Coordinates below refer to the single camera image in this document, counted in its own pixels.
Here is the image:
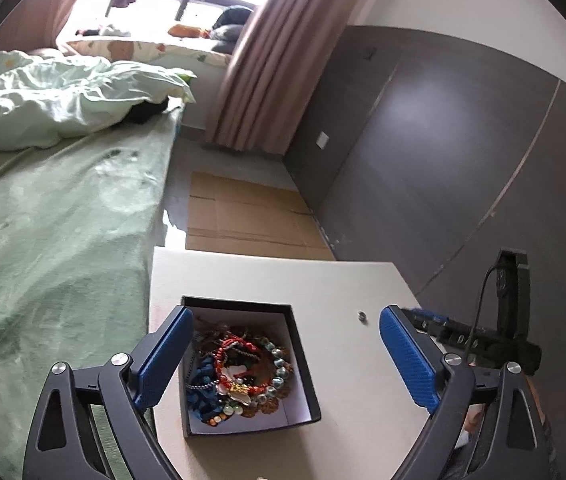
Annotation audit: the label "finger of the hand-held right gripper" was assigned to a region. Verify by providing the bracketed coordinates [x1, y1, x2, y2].
[409, 308, 452, 335]

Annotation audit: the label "blue flower hair ornament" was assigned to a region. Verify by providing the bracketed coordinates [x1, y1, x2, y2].
[185, 352, 222, 423]

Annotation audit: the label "pale green duvet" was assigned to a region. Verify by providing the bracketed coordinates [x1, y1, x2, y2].
[0, 50, 197, 169]

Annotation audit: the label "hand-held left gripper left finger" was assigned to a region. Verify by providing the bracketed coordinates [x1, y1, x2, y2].
[22, 305, 195, 480]

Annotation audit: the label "pink curtain beside grey wall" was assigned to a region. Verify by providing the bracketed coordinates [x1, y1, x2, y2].
[203, 0, 382, 154]

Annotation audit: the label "orange plush toy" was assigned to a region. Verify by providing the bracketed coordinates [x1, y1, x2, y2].
[168, 23, 209, 40]

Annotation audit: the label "floral printed cushion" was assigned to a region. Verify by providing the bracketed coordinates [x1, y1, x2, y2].
[65, 37, 232, 69]

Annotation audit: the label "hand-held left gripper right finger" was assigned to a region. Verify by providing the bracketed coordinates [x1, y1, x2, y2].
[379, 304, 554, 480]

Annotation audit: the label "bed with green sheet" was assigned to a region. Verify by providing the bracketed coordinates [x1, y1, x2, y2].
[0, 109, 185, 480]

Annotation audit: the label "pink curtain beside headboard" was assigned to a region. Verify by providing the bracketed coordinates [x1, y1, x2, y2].
[38, 0, 90, 57]

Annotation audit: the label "dark blue cushions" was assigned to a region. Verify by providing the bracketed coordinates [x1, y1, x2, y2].
[210, 5, 257, 54]

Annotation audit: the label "black jewelry box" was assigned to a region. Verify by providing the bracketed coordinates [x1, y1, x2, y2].
[179, 295, 323, 440]

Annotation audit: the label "flattened cardboard sheet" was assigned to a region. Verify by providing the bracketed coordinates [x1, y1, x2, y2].
[185, 171, 337, 261]

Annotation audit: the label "pile of jewelry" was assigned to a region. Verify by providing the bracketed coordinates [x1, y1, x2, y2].
[185, 325, 295, 426]

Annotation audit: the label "black cable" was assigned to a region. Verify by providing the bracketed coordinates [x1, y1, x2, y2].
[472, 262, 502, 357]

